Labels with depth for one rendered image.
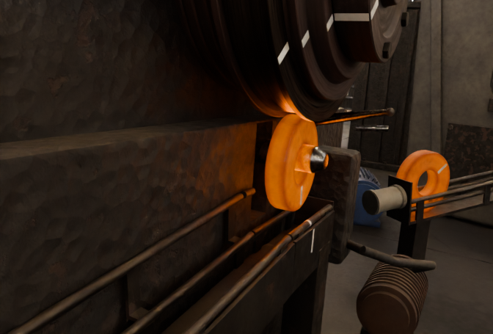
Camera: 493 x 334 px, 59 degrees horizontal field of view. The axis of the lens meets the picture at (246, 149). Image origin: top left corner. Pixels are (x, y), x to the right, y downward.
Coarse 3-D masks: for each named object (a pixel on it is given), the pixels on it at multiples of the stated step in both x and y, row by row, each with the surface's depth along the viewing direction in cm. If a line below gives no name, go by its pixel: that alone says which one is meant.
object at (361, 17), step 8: (376, 0) 53; (336, 16) 54; (344, 16) 54; (352, 16) 53; (360, 16) 53; (368, 16) 52; (328, 24) 53; (304, 40) 53; (288, 48) 53; (280, 56) 51
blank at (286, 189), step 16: (288, 128) 65; (304, 128) 69; (272, 144) 65; (288, 144) 64; (304, 144) 71; (272, 160) 64; (288, 160) 64; (272, 176) 64; (288, 176) 65; (304, 176) 73; (272, 192) 66; (288, 192) 66; (304, 192) 73; (288, 208) 68
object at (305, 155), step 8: (256, 144) 72; (264, 144) 71; (256, 152) 72; (264, 152) 71; (304, 152) 68; (312, 152) 68; (320, 152) 68; (256, 160) 72; (264, 160) 71; (296, 160) 68; (304, 160) 68; (312, 160) 67; (320, 160) 67; (328, 160) 69; (296, 168) 69; (304, 168) 68; (312, 168) 68; (320, 168) 68
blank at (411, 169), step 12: (408, 156) 107; (420, 156) 105; (432, 156) 107; (408, 168) 104; (420, 168) 106; (432, 168) 107; (444, 168) 109; (408, 180) 104; (432, 180) 110; (444, 180) 110; (420, 192) 111; (432, 192) 109
